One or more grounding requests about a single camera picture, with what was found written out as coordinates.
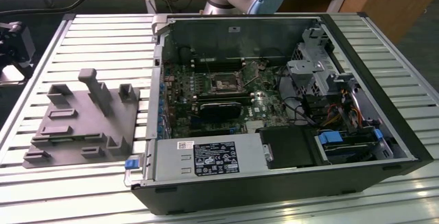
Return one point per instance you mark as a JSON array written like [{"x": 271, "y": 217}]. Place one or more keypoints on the CPU socket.
[{"x": 224, "y": 82}]

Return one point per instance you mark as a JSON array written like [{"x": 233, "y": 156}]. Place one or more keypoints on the black RAM slot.
[{"x": 223, "y": 97}]

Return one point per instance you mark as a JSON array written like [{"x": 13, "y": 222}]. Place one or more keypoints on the grey parts rack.
[{"x": 92, "y": 121}]

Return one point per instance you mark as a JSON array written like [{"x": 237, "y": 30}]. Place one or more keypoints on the green motherboard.
[{"x": 184, "y": 85}]

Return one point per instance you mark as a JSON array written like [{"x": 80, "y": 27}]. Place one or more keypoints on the blue case latch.
[{"x": 132, "y": 163}]

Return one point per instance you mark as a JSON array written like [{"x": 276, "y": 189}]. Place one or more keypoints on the white barcode sticker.
[{"x": 185, "y": 145}]

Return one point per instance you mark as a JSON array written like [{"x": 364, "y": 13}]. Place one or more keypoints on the silver power supply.
[{"x": 171, "y": 159}]

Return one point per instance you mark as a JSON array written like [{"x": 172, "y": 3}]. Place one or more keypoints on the black graphics card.
[{"x": 219, "y": 109}]

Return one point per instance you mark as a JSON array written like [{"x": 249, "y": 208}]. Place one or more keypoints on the thin metal locking lever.
[{"x": 252, "y": 80}]

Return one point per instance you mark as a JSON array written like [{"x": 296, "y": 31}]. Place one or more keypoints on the black rating label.
[{"x": 216, "y": 159}]

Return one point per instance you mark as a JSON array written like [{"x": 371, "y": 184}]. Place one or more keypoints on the silver chipset heatsink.
[{"x": 256, "y": 127}]

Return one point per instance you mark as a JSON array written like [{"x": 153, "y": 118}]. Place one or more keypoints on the silver disk bay cage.
[{"x": 308, "y": 72}]

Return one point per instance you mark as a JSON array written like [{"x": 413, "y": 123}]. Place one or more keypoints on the black open PC case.
[{"x": 240, "y": 195}]

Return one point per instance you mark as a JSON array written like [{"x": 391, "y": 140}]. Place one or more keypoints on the black plastic shroud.
[{"x": 288, "y": 148}]

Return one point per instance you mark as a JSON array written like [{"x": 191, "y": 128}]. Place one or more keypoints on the blue disk carrier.
[{"x": 331, "y": 138}]

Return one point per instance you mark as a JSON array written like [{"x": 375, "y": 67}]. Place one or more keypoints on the small blue clip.
[{"x": 377, "y": 134}]

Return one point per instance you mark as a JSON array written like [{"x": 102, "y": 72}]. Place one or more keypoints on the wooden cabinet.
[{"x": 397, "y": 5}]

